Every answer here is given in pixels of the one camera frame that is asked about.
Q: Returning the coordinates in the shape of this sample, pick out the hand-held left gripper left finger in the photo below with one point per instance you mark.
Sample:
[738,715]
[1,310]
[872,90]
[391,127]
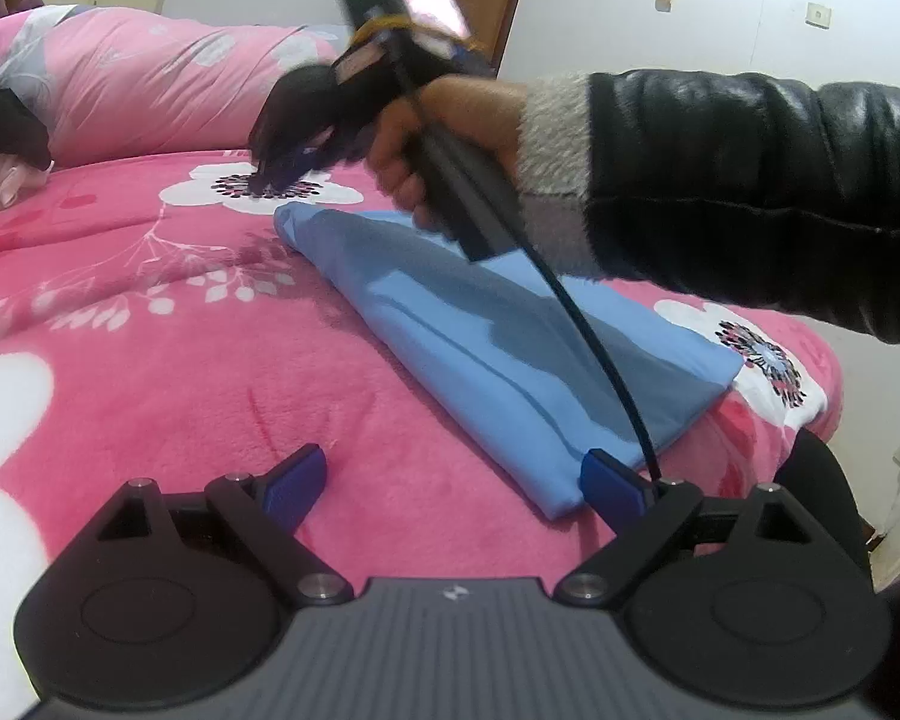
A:
[296,487]

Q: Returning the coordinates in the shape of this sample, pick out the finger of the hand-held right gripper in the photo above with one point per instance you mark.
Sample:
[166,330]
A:
[292,169]

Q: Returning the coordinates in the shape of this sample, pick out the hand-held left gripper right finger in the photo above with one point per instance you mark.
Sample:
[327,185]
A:
[607,487]

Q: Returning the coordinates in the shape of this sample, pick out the light blue t-shirt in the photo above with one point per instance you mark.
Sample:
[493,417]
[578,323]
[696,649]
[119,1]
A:
[457,330]

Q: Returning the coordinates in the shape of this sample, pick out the person's right hand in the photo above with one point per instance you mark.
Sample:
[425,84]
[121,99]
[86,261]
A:
[465,105]

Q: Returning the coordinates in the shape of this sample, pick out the yellow yarn tie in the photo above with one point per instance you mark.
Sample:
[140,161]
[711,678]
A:
[379,24]

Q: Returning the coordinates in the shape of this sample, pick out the pink floral duvet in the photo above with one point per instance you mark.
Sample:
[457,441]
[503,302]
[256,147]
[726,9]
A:
[157,82]

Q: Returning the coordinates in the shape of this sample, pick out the pink floral bed sheet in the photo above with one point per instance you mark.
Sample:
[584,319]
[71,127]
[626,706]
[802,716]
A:
[157,390]

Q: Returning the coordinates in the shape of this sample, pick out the white garment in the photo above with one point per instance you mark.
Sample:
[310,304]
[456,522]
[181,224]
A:
[0,180]

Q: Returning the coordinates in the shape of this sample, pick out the black garment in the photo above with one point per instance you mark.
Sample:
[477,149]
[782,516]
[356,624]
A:
[0,120]

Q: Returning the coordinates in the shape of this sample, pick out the white wall switch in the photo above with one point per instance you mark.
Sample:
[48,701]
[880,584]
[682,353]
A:
[817,13]

